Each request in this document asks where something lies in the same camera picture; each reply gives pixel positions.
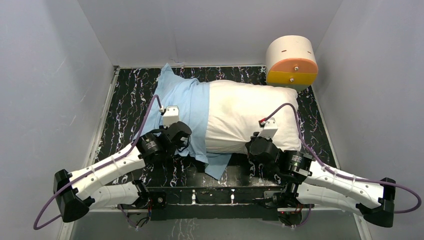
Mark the white pillow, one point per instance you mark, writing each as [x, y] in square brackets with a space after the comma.
[235, 110]

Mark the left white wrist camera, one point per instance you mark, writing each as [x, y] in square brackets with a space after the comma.
[170, 115]

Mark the cylindrical beige drawer box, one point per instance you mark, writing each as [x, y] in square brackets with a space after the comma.
[291, 63]

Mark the light blue pillowcase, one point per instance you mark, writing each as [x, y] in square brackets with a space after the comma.
[192, 98]

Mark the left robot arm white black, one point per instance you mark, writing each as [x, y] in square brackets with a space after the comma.
[79, 191]

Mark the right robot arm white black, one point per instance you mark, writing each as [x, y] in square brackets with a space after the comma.
[310, 183]

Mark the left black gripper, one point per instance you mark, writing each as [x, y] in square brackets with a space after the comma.
[180, 131]

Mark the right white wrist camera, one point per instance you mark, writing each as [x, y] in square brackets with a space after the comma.
[268, 128]

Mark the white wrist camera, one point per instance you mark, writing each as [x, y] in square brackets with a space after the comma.
[268, 128]
[170, 115]

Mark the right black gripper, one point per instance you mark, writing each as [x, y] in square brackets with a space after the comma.
[254, 136]

